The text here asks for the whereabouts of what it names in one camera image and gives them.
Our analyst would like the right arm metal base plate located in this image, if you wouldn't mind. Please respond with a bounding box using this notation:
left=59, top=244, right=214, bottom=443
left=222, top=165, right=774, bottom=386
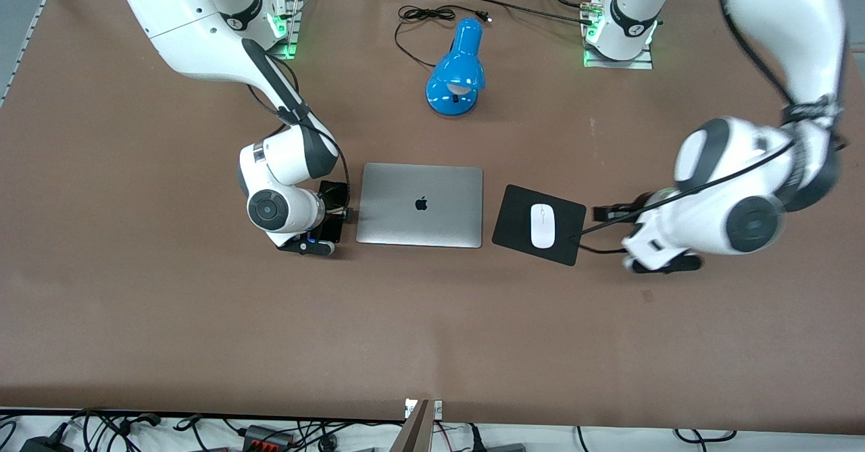
left=267, top=0, right=302, bottom=59

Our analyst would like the black power adapter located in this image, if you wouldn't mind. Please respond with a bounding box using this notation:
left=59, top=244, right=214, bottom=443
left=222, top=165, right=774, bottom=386
left=19, top=432, right=74, bottom=452

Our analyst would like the brown camera stand post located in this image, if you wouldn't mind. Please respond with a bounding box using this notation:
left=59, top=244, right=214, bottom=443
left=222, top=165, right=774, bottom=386
left=389, top=399, right=433, bottom=452

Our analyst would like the thin black lamp cord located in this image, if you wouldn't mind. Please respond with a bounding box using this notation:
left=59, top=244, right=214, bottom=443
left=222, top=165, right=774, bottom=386
left=394, top=5, right=492, bottom=69

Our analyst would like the blue desk lamp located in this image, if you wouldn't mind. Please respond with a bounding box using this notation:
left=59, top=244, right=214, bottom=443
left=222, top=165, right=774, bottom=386
left=426, top=18, right=486, bottom=117

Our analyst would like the grey box with orange levers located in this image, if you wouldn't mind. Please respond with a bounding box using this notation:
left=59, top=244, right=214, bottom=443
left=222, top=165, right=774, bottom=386
left=242, top=424, right=296, bottom=452

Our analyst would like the white computer mouse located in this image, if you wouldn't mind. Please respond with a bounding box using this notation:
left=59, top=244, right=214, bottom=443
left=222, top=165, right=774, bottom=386
left=530, top=203, right=556, bottom=249

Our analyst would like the black mouse pad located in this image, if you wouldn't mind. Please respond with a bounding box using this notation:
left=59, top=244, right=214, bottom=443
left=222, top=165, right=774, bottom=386
left=491, top=184, right=587, bottom=267

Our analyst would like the silver closed laptop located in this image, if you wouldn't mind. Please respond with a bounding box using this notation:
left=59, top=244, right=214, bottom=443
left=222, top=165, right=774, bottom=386
left=356, top=163, right=484, bottom=249

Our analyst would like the small metal post bracket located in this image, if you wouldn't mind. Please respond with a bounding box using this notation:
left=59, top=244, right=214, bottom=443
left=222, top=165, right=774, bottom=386
left=404, top=399, right=443, bottom=420

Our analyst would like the looped black cable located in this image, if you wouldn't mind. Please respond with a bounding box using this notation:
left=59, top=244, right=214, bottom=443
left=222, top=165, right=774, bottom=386
left=672, top=428, right=739, bottom=445

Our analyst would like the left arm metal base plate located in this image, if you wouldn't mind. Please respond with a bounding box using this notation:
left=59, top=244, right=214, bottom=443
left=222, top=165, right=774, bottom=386
left=583, top=0, right=654, bottom=70

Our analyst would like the tangled black cable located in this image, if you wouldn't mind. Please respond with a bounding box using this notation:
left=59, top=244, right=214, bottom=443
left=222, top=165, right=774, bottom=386
left=68, top=408, right=166, bottom=452

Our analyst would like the black smartphone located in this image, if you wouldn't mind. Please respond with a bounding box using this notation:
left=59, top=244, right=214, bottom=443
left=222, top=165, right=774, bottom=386
left=319, top=180, right=353, bottom=242

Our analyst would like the aluminium table edge rail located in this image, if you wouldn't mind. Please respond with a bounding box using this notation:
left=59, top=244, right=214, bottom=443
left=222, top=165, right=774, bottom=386
left=0, top=0, right=70, bottom=108

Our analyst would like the thick black power cable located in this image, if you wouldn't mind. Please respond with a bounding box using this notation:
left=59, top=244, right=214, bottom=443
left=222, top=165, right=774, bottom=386
left=422, top=0, right=597, bottom=27

